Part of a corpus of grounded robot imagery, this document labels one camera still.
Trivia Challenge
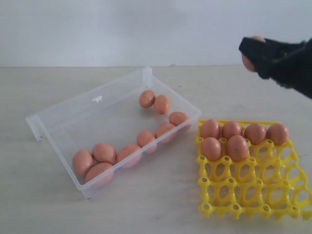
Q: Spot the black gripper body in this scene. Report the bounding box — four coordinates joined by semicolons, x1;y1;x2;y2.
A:
270;40;312;94

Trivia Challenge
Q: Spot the brown egg top back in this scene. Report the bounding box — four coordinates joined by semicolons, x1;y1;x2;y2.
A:
138;90;156;108

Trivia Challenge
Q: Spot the yellow plastic egg tray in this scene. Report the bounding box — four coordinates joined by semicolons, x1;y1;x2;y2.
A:
196;121;312;220

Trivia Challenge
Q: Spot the brown egg front corner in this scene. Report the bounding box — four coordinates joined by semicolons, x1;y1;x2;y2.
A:
85;162;114;188

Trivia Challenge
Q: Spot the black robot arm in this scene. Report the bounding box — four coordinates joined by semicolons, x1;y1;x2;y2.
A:
238;37;312;98

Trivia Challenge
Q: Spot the brown egg right edge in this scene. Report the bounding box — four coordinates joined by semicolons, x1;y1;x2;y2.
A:
155;123;176;143

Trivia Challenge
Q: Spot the clear plastic storage box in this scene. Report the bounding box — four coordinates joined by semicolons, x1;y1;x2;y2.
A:
26;67;201;199

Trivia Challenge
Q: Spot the brown egg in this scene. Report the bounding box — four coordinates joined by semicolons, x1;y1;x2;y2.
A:
138;90;156;108
154;95;171;115
92;143;117;165
201;137;222;161
136;130;157;153
244;123;266;145
72;149;94;177
241;36;265;72
266;123;289;146
200;119;221;139
222;120;243;140
169;111;190;127
227;135;249;162
116;144;142;168

